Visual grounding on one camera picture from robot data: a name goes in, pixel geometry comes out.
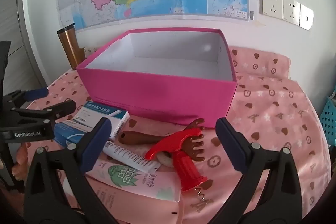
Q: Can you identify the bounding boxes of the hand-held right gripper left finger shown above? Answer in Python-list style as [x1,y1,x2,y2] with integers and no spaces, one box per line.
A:
[24,117,111,224]

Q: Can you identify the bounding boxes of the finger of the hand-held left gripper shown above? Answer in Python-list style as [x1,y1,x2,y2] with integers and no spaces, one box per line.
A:
[2,88,49,109]
[11,99,77,123]

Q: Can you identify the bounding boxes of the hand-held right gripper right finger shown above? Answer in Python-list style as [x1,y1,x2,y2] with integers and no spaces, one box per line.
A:
[210,117,303,224]

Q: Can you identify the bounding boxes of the white teal medicine box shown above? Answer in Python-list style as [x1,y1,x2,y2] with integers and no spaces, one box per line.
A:
[77,102,130,140]

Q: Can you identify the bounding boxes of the white ointment tube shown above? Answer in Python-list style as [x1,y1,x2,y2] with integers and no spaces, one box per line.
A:
[102,141,162,173]

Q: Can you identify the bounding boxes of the brown wooden back scratcher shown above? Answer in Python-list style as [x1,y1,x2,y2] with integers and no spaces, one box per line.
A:
[118,118,206,163]

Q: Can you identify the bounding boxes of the pink aloe print tube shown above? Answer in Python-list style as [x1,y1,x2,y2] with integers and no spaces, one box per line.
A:
[84,159,182,203]

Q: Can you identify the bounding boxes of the red corkscrew bottle opener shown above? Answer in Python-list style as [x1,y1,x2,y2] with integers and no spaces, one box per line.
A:
[145,127,208,203]

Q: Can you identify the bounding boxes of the clear tape roll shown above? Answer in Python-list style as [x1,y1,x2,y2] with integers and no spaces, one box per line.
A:
[156,152,175,168]

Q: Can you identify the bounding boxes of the pink cardboard box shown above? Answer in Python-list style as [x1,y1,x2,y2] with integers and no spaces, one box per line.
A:
[76,28,238,130]

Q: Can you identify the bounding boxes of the person's left hand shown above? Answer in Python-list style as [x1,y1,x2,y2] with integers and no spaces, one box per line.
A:
[12,146,29,181]

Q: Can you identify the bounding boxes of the pink printed blanket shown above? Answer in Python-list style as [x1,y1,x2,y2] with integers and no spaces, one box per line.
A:
[16,46,332,224]

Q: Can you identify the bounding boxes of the copper travel mug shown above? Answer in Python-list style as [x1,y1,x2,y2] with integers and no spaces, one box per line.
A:
[57,24,86,69]

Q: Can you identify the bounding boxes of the grey door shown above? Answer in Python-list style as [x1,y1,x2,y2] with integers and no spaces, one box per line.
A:
[0,0,49,90]

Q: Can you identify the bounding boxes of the pink flat packet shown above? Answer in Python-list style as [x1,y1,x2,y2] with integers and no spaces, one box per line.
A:
[92,182,185,224]

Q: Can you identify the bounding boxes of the blue plastic basket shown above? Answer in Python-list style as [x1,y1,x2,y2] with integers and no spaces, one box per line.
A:
[319,96,336,147]

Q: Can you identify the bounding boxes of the white wall socket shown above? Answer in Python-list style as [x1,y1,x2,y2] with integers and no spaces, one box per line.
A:
[259,0,284,17]
[282,0,301,26]

